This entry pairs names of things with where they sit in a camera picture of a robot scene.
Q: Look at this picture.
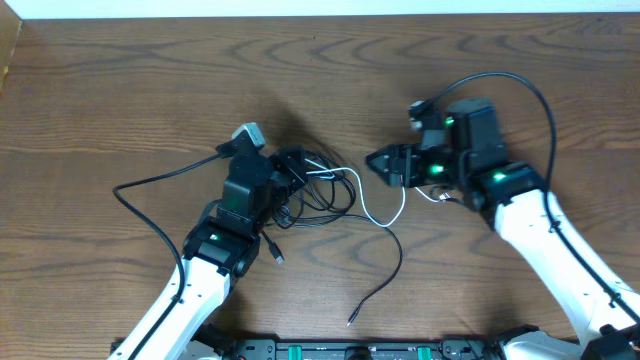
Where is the thin black cable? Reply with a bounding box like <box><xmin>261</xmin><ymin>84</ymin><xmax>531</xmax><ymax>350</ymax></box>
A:
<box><xmin>259</xmin><ymin>149</ymin><xmax>359</xmax><ymax>265</ymax></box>

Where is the white usb cable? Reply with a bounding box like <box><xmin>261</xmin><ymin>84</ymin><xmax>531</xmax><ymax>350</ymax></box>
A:
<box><xmin>304</xmin><ymin>157</ymin><xmax>446</xmax><ymax>229</ymax></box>

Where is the black usb cable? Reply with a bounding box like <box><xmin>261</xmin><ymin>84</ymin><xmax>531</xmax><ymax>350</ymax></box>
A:
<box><xmin>279</xmin><ymin>213</ymin><xmax>404</xmax><ymax>327</ymax></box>

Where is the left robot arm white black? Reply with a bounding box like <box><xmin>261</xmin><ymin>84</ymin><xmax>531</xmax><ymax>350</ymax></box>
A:
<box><xmin>110</xmin><ymin>146</ymin><xmax>308</xmax><ymax>359</ymax></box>

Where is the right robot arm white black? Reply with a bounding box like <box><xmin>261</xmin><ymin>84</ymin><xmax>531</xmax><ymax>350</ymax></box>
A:
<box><xmin>365</xmin><ymin>98</ymin><xmax>639</xmax><ymax>359</ymax></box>

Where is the right camera black cable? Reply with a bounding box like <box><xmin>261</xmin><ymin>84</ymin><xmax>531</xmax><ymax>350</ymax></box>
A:
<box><xmin>419</xmin><ymin>71</ymin><xmax>640</xmax><ymax>321</ymax></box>

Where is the camera black cable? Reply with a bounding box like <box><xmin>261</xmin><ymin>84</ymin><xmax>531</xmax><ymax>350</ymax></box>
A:
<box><xmin>419</xmin><ymin>71</ymin><xmax>640</xmax><ymax>321</ymax></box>
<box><xmin>112</xmin><ymin>144</ymin><xmax>236</xmax><ymax>360</ymax></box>

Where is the left camera black cable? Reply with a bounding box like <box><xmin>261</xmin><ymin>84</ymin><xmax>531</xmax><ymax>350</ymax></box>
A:
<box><xmin>112</xmin><ymin>144</ymin><xmax>236</xmax><ymax>360</ymax></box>

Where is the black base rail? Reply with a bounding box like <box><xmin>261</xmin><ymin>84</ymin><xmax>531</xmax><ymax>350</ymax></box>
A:
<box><xmin>109</xmin><ymin>324</ymin><xmax>576</xmax><ymax>360</ymax></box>

